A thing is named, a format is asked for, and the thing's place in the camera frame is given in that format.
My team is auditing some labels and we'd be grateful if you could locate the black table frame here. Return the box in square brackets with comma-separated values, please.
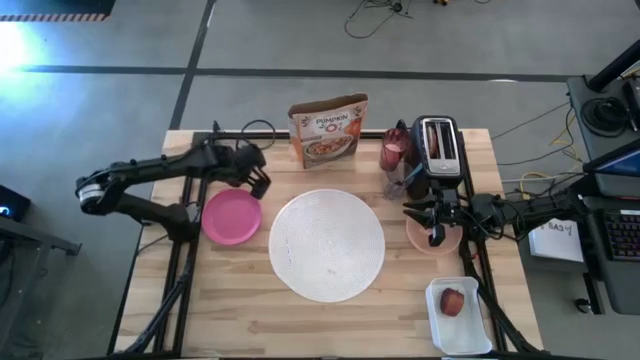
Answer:
[107, 130, 546, 360]

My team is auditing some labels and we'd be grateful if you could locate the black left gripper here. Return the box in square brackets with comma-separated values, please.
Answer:
[212, 144, 272, 200]

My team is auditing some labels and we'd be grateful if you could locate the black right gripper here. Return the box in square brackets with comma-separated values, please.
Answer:
[402, 188, 464, 248]

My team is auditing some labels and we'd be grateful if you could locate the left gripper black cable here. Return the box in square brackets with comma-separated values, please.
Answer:
[242, 118, 277, 151]

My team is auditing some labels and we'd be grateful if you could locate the red faceted tumbler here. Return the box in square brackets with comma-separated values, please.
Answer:
[378, 127, 412, 174]

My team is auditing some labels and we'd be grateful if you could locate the black two-slot toaster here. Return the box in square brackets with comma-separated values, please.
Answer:
[407, 114, 466, 201]

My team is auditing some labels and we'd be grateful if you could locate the laptop computer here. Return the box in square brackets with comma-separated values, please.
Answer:
[582, 137, 640, 199]

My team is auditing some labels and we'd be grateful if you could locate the black pole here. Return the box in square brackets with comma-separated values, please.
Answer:
[587, 38, 640, 94]

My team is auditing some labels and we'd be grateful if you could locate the white round woven placemat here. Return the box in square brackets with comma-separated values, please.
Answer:
[268, 188, 387, 304]

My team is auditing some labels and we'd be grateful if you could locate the red apple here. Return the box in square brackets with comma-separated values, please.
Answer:
[439, 287, 466, 318]

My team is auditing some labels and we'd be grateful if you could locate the black floor cable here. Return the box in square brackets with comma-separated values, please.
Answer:
[343, 0, 416, 40]

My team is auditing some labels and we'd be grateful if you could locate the striped hazard floor mat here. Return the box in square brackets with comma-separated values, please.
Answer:
[0, 0, 117, 23]

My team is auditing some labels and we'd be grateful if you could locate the pumpkin cereal box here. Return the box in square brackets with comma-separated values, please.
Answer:
[287, 92, 370, 170]

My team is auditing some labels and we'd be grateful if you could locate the grey side desk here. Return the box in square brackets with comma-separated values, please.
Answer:
[566, 74, 640, 316]

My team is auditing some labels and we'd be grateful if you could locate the pink plastic plate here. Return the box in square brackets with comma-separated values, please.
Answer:
[201, 188, 263, 246]

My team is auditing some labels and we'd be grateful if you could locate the white paper sheet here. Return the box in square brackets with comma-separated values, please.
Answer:
[528, 217, 585, 264]

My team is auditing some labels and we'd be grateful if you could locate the white rectangular tray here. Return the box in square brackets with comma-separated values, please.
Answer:
[424, 276, 494, 357]

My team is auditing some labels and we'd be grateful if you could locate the blue-handled spoon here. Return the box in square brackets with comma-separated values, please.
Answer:
[399, 162, 424, 189]

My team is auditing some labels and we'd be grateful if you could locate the black keyboard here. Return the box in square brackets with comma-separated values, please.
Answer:
[602, 208, 640, 262]

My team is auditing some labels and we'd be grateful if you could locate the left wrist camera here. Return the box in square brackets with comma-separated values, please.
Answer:
[233, 142, 267, 170]

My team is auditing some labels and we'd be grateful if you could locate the peach plastic bowl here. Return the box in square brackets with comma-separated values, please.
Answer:
[405, 214, 464, 257]

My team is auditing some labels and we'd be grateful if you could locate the black box with blue light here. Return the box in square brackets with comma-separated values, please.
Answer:
[0, 184, 31, 224]

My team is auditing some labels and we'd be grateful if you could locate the brown toast slice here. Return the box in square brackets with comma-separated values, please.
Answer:
[427, 124, 441, 159]

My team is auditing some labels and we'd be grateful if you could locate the clear glass tumbler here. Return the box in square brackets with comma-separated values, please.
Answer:
[382, 159, 416, 201]

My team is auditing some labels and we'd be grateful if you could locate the grey metal stand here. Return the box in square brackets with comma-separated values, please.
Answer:
[0, 215, 82, 360]

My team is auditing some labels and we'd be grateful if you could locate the yellow cable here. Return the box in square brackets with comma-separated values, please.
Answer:
[519, 107, 586, 201]

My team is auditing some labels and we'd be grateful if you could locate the black cable coil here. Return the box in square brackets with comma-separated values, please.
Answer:
[579, 95, 629, 133]

